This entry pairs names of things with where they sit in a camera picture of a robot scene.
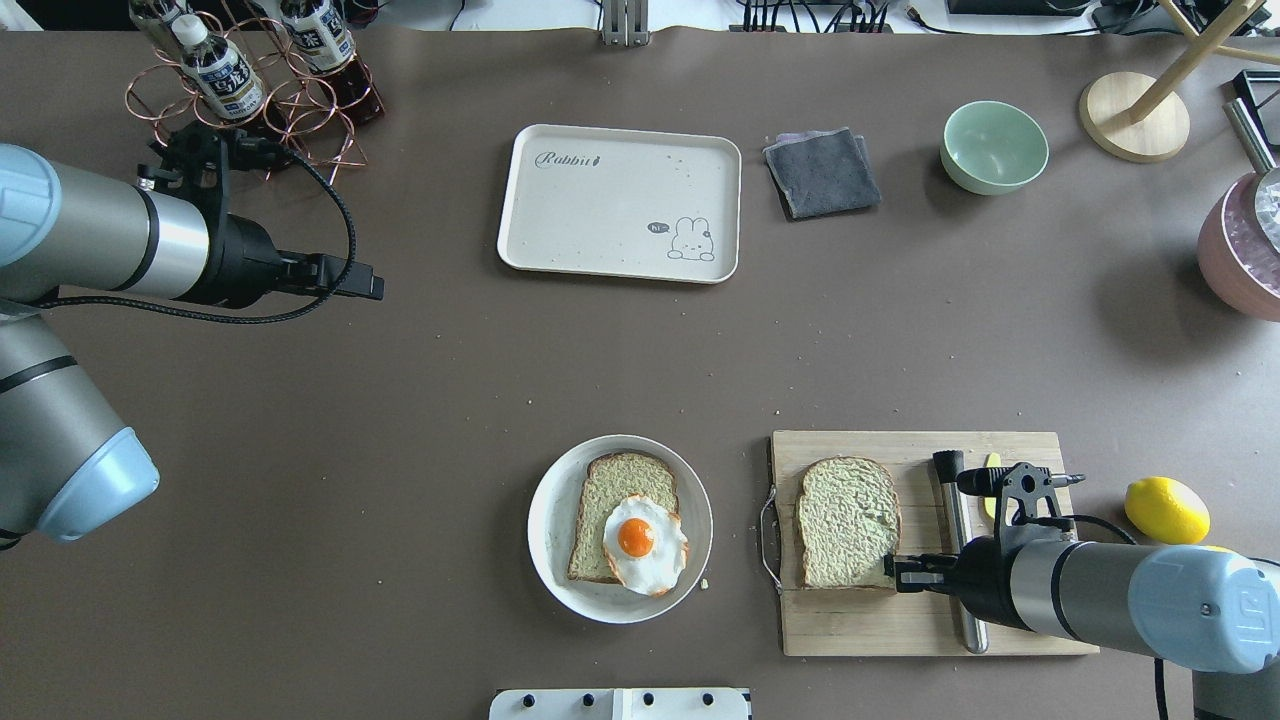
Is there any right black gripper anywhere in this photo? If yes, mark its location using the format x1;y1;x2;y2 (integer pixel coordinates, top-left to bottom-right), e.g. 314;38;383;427
884;538;1023;629

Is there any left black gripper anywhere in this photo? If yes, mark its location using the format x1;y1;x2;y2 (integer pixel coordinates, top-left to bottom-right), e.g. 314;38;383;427
205;214;385;309

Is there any bread slice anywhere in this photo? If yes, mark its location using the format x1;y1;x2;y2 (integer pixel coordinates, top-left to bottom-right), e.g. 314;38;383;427
795;457;901;591
567;452;680;584

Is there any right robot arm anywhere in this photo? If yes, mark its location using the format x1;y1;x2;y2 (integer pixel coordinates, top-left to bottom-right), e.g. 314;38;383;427
884;536;1279;719

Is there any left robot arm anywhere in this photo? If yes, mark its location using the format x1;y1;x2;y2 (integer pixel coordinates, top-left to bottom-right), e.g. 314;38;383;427
1;129;384;550

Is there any cream rabbit serving tray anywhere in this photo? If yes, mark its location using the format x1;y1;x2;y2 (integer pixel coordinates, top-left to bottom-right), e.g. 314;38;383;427
495;124;742;284

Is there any wooden cutting board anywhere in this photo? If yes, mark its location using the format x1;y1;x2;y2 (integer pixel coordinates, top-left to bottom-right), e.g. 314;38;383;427
765;430;1065;657

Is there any steel muddler black tip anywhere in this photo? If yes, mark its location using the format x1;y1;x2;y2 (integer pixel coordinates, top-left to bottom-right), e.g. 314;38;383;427
932;448;989;655

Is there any yellow plastic knife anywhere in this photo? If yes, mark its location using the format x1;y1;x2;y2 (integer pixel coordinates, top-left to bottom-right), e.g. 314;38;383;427
982;454;1002;524

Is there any front tea bottle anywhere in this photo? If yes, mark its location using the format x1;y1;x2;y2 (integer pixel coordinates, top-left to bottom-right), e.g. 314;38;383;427
170;13;285;143

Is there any tea bottle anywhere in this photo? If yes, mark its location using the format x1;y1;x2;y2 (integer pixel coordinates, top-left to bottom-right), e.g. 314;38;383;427
127;0;191;64
170;13;285;143
280;1;385;126

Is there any right tea bottle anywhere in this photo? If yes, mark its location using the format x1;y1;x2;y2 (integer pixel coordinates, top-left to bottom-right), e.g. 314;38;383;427
280;1;385;126

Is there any upper whole lemon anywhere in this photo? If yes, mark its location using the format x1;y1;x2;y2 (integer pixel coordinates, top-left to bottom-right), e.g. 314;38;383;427
1124;477;1211;544

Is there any fried egg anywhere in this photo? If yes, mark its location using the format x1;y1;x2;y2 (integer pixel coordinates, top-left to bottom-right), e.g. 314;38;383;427
603;495;689;597

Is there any white round plate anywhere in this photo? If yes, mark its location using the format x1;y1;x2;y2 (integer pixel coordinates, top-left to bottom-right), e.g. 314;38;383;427
527;434;716;624

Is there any bread slice on plate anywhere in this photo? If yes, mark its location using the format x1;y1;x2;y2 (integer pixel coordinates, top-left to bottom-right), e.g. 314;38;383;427
567;452;680;584

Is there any back left tea bottle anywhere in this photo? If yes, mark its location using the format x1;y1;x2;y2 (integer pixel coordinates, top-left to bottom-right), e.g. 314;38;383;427
127;0;191;64

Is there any grey folded cloth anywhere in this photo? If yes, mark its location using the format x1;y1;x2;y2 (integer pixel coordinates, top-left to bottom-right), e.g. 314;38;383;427
763;127;882;220

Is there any mint green bowl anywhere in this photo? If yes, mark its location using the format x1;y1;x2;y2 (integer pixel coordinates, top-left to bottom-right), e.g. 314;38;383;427
940;100;1050;196

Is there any pink bowl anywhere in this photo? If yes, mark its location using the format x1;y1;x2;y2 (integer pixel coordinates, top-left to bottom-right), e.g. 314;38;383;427
1197;173;1279;322

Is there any wooden mug tree stand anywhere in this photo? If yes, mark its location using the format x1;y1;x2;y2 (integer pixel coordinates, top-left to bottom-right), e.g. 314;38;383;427
1078;1;1279;163

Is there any metal scoop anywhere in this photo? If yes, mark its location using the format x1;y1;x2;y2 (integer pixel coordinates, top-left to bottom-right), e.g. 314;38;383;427
1222;97;1279;252

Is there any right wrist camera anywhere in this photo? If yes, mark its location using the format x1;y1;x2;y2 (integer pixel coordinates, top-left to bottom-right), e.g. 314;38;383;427
955;462;1085;552

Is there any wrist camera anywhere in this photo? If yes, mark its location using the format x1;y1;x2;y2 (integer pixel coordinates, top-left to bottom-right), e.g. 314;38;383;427
955;462;1085;552
137;120;293;234

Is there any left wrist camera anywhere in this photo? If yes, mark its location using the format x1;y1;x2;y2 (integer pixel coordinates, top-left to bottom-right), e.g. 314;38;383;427
137;120;293;234

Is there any copper wire bottle rack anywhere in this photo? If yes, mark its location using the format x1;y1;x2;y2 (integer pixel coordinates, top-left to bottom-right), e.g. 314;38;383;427
125;1;367;177

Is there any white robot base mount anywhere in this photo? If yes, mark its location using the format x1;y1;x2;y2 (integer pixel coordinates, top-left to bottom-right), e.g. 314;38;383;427
488;685;754;719

